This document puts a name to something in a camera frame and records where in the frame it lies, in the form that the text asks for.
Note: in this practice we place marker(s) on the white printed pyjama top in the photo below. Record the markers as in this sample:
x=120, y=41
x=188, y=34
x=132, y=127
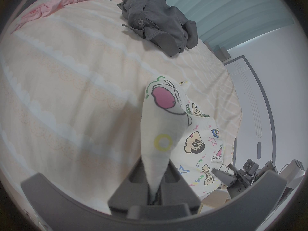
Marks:
x=158, y=129

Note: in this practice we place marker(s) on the bed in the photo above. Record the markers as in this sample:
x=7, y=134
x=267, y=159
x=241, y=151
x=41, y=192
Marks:
x=72, y=92

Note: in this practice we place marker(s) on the grey bedside table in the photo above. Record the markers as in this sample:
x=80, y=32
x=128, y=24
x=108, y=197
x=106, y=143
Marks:
x=221, y=54

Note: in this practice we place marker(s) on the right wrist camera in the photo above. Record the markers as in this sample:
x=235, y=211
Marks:
x=249, y=166

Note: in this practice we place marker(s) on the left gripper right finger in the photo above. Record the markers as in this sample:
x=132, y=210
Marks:
x=179, y=194

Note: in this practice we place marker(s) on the black shirt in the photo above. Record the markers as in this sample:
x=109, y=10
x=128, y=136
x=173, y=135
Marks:
x=156, y=15

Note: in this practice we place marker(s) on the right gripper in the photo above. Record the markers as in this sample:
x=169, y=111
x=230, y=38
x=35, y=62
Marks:
x=240, y=186

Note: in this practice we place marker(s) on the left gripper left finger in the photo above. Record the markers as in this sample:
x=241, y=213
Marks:
x=134, y=194

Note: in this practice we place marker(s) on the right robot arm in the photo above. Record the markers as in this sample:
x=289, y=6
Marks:
x=292, y=172

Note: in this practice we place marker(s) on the blue-green curtain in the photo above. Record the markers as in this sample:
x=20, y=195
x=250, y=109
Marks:
x=228, y=8

